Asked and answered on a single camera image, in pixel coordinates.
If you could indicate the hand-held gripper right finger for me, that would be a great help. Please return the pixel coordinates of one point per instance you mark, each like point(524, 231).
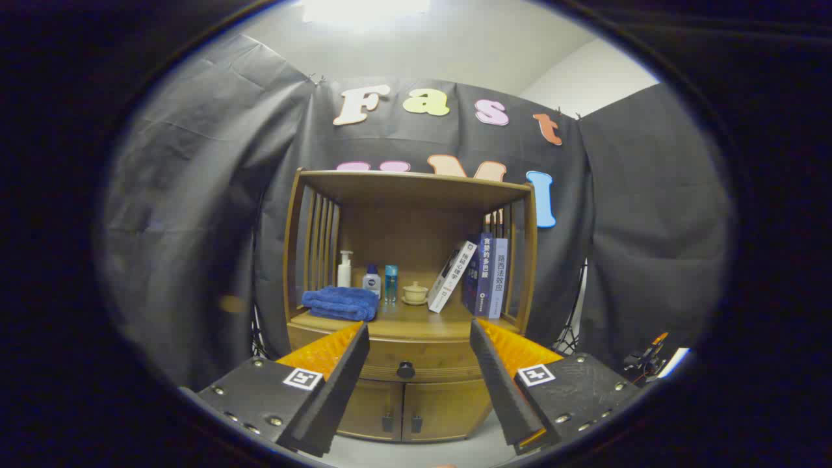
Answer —
point(504, 383)

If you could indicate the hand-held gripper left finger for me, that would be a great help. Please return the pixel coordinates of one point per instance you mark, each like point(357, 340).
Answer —
point(338, 383)

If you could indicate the wooden drawer with black knob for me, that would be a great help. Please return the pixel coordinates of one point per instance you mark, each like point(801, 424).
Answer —
point(390, 354)

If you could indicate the wooden cabinet door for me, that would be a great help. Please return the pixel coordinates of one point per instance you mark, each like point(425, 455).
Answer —
point(367, 406)
point(448, 406)

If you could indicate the wooden countertop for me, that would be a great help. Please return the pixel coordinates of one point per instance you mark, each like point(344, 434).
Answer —
point(416, 322)

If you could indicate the wooden cabinet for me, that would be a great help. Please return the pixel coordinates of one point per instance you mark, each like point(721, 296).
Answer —
point(390, 227)

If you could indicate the folded blue towel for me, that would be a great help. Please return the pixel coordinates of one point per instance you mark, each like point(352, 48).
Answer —
point(341, 303)

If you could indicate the black backdrop stand leg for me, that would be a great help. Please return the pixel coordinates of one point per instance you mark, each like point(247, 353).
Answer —
point(571, 335)
point(258, 335)

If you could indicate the pale lavender book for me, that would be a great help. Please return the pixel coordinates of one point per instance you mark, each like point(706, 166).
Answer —
point(498, 279)

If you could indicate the white bottle with blue cap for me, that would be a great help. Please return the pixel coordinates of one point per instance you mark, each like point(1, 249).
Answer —
point(372, 284)

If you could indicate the dark blue book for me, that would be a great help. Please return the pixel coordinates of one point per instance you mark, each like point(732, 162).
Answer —
point(482, 276)

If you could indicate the white pump bottle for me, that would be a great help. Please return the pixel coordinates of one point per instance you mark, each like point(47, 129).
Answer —
point(344, 273)

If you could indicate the clear blue bottle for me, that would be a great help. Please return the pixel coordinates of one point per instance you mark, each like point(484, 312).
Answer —
point(390, 283)

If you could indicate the white book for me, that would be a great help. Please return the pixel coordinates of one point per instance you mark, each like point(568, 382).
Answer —
point(450, 278)

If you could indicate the cream lidded teacup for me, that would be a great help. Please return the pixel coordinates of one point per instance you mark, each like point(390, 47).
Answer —
point(415, 292)

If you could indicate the black and orange clamp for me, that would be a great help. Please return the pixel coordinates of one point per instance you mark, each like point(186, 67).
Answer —
point(647, 357)

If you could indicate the white flat panel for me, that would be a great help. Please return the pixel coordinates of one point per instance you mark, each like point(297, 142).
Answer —
point(676, 361)

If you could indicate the black backdrop cloth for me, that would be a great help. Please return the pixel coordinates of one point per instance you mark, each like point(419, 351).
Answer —
point(195, 195)

